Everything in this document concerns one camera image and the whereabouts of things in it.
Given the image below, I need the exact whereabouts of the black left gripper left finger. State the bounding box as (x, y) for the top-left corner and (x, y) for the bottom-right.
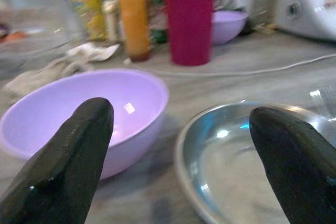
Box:
(0, 97), (115, 224)

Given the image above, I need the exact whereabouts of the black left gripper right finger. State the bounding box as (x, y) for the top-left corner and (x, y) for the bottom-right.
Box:
(248, 106), (336, 224)

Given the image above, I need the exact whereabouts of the large purple plastic bowl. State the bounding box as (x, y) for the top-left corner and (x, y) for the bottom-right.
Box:
(0, 68), (170, 180)

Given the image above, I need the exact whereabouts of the round steel plate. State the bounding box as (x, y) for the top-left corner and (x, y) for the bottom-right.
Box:
(174, 101), (336, 224)

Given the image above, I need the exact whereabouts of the crumpled grey cloth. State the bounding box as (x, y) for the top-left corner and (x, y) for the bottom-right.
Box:
(2, 42), (121, 104)

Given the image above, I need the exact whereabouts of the clear glass container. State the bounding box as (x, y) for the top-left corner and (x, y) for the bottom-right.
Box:
(0, 0), (85, 65)

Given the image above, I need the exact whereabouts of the small purple plastic bowl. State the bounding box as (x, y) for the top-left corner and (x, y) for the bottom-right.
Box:
(211, 10), (249, 46)

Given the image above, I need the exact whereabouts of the small glass jar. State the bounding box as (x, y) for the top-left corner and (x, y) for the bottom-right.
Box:
(101, 0), (120, 42)

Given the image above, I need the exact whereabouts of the white kitchen appliance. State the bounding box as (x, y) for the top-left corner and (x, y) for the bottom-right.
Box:
(272, 0), (336, 41)

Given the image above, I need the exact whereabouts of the orange sauce bottle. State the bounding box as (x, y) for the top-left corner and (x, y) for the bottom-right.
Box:
(117, 0), (152, 62)

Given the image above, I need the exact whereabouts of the yellow snack packet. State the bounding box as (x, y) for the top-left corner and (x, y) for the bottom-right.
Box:
(66, 0), (108, 41)

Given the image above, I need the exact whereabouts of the magenta plastic cup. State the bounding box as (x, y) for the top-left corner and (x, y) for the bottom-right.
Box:
(162, 0), (219, 67)

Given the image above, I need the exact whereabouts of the green printed packet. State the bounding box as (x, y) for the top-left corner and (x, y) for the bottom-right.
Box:
(146, 0), (169, 44)

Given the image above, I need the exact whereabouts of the white power cable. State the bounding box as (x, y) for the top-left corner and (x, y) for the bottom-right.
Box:
(146, 53), (336, 78)

